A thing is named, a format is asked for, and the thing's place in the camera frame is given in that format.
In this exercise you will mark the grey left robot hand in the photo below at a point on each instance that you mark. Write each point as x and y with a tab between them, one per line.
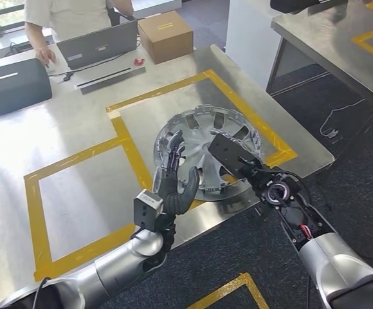
174	196

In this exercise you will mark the silver plastic wheel cover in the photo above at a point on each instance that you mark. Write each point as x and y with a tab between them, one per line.
199	140

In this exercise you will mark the steel workbench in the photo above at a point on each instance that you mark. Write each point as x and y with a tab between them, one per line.
77	123

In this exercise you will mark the small yellow tape square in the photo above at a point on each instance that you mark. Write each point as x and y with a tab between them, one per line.
131	153

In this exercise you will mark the small red clip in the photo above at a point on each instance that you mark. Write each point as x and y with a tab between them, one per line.
139	62

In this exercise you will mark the dark metal bar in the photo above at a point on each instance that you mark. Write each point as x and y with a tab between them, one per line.
109	80

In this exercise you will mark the brown cardboard box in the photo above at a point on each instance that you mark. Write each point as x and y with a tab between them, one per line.
167	40

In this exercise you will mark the dark grey equipment case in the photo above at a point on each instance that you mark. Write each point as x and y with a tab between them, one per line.
100	44

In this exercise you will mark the person's hand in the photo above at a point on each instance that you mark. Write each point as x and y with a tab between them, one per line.
45	54

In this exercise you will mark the person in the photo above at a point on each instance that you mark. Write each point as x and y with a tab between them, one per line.
70	17

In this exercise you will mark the black carrying case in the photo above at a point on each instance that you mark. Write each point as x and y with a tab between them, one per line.
13	89

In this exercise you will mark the white table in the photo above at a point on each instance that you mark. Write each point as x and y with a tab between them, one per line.
334	47
0	44

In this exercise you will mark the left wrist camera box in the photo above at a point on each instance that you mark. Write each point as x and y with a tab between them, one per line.
146	211

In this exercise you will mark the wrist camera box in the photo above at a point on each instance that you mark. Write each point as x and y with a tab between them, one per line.
146	211
231	155

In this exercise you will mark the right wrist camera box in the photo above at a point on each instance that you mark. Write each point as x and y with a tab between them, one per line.
231	155

